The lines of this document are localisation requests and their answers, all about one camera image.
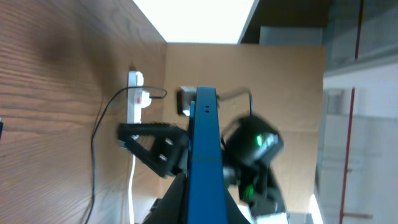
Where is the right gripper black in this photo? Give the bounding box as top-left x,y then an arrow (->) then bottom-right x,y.
117,123 -> 189,178

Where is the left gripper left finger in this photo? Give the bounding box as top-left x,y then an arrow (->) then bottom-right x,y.
143,174 -> 188,224

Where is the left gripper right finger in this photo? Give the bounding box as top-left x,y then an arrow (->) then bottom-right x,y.
224,187 -> 250,224

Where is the blue Galaxy smartphone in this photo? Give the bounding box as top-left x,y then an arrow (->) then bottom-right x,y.
187,86 -> 228,224

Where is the black charger cable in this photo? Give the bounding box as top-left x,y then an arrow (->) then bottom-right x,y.
82,85 -> 169,224

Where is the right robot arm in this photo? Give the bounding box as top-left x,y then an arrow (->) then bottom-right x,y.
117,115 -> 286,217

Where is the white power strip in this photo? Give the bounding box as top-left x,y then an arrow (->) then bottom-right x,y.
127,71 -> 152,124

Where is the white power strip cord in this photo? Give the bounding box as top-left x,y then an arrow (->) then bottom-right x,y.
127,133 -> 139,224

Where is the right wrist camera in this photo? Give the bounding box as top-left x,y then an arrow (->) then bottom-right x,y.
176,86 -> 197,116

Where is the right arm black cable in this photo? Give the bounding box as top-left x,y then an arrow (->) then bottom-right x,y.
217,88 -> 254,118

